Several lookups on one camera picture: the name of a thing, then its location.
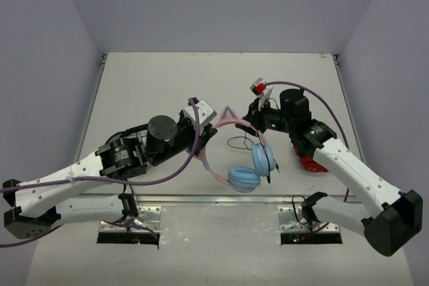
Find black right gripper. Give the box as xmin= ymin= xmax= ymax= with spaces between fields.
xmin=236 ymin=97 xmax=294 ymax=138

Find red white right wrist camera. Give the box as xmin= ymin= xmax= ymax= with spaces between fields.
xmin=250 ymin=78 xmax=273 ymax=98

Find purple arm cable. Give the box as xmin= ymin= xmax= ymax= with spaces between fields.
xmin=264 ymin=80 xmax=351 ymax=200
xmin=0 ymin=97 xmax=206 ymax=248

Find pink blue cat-ear headphones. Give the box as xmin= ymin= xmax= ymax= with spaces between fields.
xmin=194 ymin=105 xmax=277 ymax=193

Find red black headphones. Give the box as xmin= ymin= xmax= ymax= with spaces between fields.
xmin=294 ymin=147 xmax=328 ymax=173

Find aluminium table edge rail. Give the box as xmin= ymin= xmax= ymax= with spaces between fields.
xmin=76 ymin=193 xmax=349 ymax=206

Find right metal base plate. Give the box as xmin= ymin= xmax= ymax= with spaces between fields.
xmin=277 ymin=204 xmax=341 ymax=234

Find metal base plate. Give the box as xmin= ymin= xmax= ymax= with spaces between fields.
xmin=277 ymin=204 xmax=341 ymax=234
xmin=99 ymin=204 xmax=162 ymax=234

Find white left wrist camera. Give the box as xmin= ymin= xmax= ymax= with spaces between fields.
xmin=182 ymin=100 xmax=217 ymax=128

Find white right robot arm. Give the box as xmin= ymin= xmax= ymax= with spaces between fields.
xmin=245 ymin=84 xmax=423 ymax=257

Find thin black base cable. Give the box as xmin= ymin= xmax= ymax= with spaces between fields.
xmin=291 ymin=194 xmax=318 ymax=233

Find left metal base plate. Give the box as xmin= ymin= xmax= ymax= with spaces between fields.
xmin=99 ymin=204 xmax=162 ymax=234

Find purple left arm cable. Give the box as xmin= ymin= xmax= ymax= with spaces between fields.
xmin=0 ymin=97 xmax=206 ymax=248

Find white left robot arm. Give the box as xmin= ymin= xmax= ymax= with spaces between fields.
xmin=1 ymin=112 xmax=273 ymax=244

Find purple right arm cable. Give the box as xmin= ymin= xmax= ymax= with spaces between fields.
xmin=264 ymin=80 xmax=351 ymax=200

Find black audio cable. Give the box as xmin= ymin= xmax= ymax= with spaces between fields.
xmin=227 ymin=133 xmax=281 ymax=184

